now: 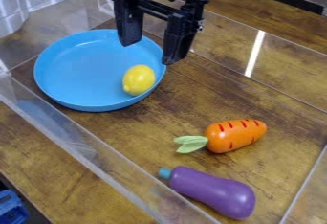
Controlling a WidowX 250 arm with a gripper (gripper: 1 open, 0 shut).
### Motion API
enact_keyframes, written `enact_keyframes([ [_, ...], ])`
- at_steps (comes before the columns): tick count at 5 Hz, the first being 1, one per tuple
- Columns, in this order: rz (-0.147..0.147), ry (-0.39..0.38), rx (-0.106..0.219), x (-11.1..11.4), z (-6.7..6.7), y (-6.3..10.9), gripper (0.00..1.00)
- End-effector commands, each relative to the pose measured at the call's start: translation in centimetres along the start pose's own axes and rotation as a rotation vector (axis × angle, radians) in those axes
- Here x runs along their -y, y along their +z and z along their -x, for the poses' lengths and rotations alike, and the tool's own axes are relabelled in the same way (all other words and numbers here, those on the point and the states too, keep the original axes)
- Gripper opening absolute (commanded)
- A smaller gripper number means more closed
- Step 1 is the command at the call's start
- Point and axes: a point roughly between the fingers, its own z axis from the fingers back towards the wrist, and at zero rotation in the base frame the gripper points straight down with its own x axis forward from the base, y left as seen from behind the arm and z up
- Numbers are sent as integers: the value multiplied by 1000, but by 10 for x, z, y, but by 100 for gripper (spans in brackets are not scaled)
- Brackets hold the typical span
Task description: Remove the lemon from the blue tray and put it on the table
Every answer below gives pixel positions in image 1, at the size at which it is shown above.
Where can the blue object at corner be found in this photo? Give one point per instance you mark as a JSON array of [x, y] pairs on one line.
[[14, 212]]

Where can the purple toy eggplant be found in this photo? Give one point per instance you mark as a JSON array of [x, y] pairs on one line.
[[228, 196]]

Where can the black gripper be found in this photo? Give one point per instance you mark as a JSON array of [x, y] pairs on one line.
[[184, 24]]

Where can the clear acrylic enclosure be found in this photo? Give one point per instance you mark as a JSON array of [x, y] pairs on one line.
[[88, 166]]

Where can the yellow toy lemon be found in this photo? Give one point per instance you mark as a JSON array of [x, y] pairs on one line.
[[140, 79]]

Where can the blue round tray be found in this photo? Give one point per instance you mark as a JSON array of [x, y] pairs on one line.
[[80, 70]]

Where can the orange toy carrot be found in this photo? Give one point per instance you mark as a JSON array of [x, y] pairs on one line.
[[224, 136]]

